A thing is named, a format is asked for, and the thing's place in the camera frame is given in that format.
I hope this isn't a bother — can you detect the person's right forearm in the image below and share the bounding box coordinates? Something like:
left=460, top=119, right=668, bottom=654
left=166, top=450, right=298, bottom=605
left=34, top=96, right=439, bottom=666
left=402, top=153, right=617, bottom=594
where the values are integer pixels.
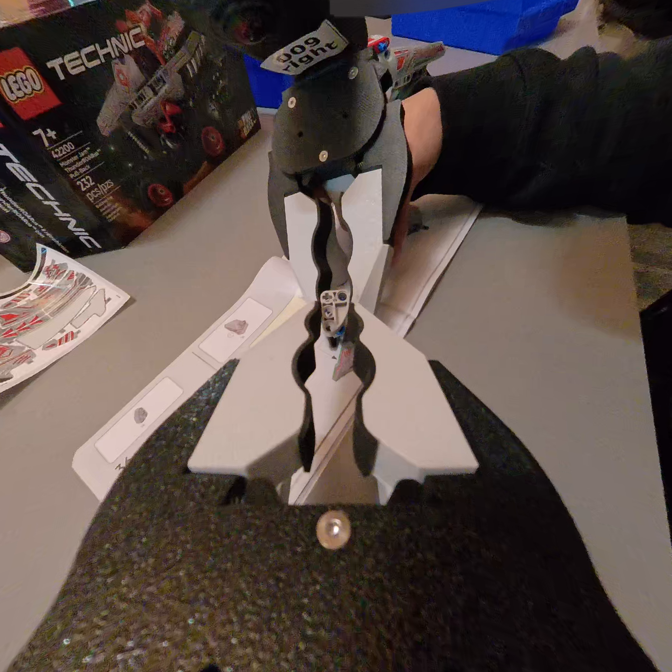
left=415, top=34, right=672, bottom=228

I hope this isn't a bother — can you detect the grey red toy model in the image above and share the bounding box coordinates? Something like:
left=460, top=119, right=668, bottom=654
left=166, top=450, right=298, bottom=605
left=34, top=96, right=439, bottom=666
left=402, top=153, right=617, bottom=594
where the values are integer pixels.
left=366, top=35, right=447, bottom=102

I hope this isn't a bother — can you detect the small blue storage bin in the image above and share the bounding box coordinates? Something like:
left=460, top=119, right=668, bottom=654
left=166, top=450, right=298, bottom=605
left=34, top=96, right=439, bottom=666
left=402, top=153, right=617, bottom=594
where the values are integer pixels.
left=243, top=51, right=295, bottom=109

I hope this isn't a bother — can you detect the person's right hand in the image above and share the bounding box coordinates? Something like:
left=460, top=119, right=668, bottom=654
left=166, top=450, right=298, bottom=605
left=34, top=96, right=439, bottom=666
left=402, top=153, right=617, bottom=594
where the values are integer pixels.
left=390, top=87, right=443, bottom=264

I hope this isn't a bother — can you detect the sticker sheet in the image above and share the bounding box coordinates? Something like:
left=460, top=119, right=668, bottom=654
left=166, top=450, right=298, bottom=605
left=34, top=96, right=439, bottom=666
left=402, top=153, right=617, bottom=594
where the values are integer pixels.
left=0, top=243, right=131, bottom=394

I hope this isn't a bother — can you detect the grey desk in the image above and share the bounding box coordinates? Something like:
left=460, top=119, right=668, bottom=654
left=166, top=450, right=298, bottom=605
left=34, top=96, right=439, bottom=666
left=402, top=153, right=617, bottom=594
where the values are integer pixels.
left=0, top=16, right=644, bottom=672

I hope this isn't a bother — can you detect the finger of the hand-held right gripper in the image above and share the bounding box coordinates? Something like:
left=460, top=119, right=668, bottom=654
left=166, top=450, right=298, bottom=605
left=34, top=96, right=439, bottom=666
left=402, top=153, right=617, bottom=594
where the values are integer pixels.
left=284, top=190, right=336, bottom=299
left=335, top=167, right=396, bottom=312

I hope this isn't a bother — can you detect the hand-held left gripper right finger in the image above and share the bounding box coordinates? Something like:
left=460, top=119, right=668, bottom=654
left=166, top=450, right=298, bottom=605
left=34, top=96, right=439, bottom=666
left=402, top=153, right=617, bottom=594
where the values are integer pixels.
left=348, top=302, right=481, bottom=506

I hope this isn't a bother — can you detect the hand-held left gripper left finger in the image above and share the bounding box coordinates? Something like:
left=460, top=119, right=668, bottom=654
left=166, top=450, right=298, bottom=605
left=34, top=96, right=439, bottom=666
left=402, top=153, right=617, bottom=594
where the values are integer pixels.
left=187, top=300, right=323, bottom=505

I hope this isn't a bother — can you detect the black toy brick box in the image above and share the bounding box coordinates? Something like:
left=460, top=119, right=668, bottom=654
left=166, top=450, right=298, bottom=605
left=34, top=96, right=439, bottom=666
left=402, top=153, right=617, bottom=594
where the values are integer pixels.
left=0, top=0, right=261, bottom=272

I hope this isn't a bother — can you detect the grey toy brick assembly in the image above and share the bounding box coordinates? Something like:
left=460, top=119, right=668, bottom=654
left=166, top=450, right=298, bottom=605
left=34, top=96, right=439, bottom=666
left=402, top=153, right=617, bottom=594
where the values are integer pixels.
left=318, top=289, right=359, bottom=382

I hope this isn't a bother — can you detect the large blue storage bin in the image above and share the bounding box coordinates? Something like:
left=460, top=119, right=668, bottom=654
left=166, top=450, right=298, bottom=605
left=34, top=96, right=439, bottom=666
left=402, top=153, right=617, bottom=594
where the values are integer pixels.
left=391, top=0, right=579, bottom=56

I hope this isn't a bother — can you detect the white instruction booklet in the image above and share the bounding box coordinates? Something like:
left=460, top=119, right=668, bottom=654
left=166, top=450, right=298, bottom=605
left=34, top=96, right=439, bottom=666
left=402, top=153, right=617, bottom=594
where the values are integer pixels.
left=72, top=194, right=484, bottom=506

